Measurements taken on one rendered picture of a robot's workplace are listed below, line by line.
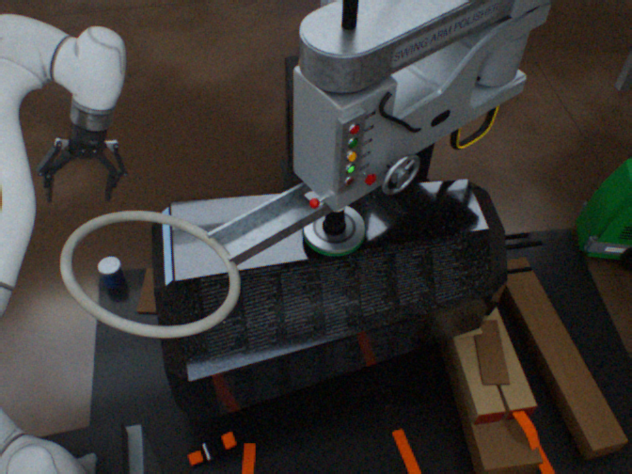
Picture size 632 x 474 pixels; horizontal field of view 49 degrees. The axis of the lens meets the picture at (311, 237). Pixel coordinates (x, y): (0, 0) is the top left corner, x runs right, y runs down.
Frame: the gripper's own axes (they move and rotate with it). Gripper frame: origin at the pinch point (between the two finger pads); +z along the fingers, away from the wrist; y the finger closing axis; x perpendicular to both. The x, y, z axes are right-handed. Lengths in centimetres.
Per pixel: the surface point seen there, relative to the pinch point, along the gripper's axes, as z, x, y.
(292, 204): 17, 16, 71
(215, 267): 49, 22, 56
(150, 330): 24.9, -22.9, 15.7
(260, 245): 21, 2, 55
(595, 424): 78, -53, 204
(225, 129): 96, 183, 130
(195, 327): 24.8, -23.6, 27.3
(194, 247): 50, 33, 52
